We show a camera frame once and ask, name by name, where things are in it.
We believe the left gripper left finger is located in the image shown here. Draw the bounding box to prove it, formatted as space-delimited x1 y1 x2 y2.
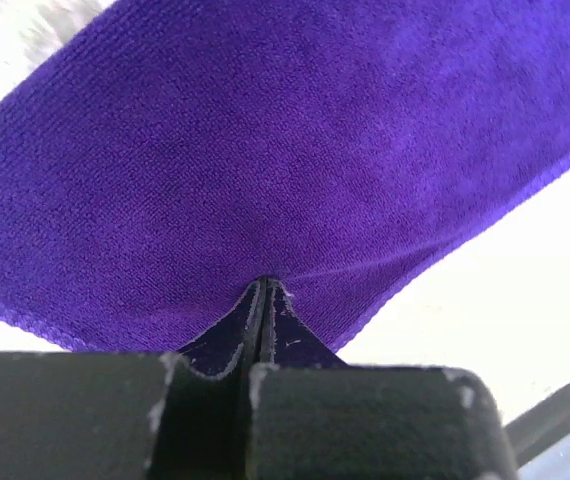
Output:
0 280 264 479

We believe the aluminium frame rail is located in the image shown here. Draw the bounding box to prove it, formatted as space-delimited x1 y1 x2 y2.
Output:
506 383 570 465

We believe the purple towel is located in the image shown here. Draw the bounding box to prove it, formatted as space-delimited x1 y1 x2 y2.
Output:
0 1 570 351

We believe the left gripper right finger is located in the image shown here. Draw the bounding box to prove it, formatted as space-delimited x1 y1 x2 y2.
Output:
245 279 517 479

